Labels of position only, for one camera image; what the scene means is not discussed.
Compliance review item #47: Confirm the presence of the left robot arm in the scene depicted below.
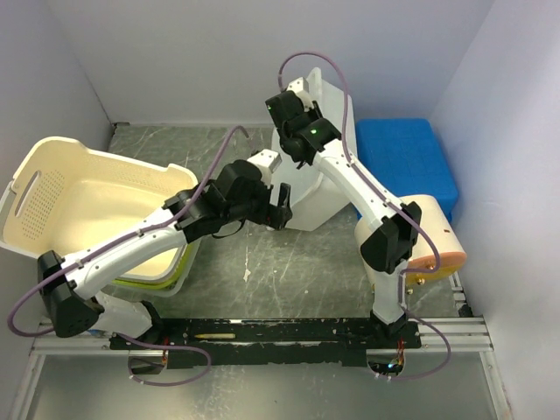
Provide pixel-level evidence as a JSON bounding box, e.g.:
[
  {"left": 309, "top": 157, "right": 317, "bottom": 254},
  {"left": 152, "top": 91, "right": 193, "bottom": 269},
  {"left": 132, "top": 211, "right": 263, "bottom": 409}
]
[{"left": 38, "top": 160, "right": 292, "bottom": 349}]

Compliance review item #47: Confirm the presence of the aluminium rail frame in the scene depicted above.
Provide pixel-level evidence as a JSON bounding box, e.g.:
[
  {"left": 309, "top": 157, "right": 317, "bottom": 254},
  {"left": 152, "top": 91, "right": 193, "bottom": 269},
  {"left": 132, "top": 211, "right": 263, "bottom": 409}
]
[{"left": 30, "top": 126, "right": 513, "bottom": 420}]

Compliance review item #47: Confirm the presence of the blue plastic container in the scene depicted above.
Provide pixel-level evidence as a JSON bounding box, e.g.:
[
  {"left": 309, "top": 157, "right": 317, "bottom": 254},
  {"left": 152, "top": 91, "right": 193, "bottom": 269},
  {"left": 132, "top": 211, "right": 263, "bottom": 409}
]
[{"left": 355, "top": 118, "right": 459, "bottom": 221}]

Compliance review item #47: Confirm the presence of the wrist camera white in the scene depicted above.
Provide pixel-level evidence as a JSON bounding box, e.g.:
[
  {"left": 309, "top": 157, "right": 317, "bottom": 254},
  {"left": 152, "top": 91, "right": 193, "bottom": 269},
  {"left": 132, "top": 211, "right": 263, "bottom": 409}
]
[
  {"left": 247, "top": 149, "right": 282, "bottom": 186},
  {"left": 286, "top": 77, "right": 315, "bottom": 112}
]

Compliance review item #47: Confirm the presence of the green basket under cream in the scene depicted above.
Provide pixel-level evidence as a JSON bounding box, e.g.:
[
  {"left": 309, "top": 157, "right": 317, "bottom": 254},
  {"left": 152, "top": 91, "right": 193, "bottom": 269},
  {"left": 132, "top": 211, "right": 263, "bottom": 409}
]
[{"left": 112, "top": 242, "right": 199, "bottom": 295}]

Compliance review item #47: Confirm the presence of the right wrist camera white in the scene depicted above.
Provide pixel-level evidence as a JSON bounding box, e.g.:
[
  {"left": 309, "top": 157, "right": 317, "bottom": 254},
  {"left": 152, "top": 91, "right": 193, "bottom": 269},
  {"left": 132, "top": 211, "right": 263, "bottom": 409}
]
[{"left": 286, "top": 77, "right": 315, "bottom": 112}]

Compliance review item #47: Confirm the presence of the cream cylindrical stool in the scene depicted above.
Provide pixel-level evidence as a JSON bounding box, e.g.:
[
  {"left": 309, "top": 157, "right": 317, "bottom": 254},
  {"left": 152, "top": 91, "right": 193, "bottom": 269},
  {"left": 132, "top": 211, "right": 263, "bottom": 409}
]
[{"left": 354, "top": 194, "right": 467, "bottom": 289}]

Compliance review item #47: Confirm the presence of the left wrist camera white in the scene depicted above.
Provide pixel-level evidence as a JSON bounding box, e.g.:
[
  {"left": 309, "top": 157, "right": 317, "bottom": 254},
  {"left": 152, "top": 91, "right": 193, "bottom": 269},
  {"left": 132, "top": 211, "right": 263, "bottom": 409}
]
[{"left": 247, "top": 149, "right": 282, "bottom": 186}]

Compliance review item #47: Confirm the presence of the large white plastic container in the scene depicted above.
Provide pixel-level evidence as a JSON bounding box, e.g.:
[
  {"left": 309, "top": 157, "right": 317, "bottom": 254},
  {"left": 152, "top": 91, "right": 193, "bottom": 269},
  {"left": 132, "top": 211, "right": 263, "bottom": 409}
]
[{"left": 271, "top": 67, "right": 357, "bottom": 232}]

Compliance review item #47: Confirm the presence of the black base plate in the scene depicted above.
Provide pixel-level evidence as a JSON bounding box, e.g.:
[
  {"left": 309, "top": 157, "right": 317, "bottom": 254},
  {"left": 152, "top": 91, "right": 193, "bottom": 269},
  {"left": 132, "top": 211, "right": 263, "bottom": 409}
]
[{"left": 108, "top": 317, "right": 424, "bottom": 371}]

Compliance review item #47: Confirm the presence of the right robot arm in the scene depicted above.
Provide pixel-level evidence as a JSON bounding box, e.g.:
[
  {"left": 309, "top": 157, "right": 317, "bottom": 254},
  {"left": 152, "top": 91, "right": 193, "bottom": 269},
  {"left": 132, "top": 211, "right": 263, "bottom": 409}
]
[{"left": 265, "top": 90, "right": 422, "bottom": 348}]

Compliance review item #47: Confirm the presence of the cream perforated laundry basket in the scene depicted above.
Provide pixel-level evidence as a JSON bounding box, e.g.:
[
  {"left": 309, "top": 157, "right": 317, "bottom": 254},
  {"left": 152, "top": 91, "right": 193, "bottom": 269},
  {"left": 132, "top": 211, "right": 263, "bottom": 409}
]
[{"left": 4, "top": 136, "right": 198, "bottom": 256}]

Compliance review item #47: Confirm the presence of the wooden pencil on base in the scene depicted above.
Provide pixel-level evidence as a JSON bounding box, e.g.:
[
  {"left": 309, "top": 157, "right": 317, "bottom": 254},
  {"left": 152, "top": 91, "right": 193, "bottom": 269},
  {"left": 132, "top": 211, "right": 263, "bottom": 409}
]
[{"left": 194, "top": 332, "right": 236, "bottom": 340}]

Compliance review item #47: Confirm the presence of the white basket at bottom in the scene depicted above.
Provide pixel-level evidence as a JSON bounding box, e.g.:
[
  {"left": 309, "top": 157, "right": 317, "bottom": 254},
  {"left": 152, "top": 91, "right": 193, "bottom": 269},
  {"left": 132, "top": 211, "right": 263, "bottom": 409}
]
[{"left": 1, "top": 182, "right": 200, "bottom": 298}]

